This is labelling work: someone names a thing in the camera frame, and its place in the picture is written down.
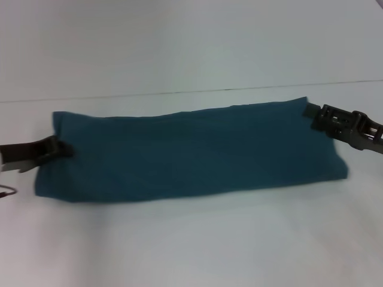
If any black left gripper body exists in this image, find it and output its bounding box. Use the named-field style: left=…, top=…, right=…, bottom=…
left=0, top=135, right=57, bottom=173

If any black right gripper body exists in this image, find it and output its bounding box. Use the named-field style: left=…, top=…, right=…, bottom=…
left=348, top=110, right=383, bottom=155

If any teal blue printed T-shirt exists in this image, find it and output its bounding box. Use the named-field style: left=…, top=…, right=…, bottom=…
left=34, top=96, right=349, bottom=204

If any left gripper cable with plug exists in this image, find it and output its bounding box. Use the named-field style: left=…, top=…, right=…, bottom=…
left=0, top=184, right=18, bottom=199

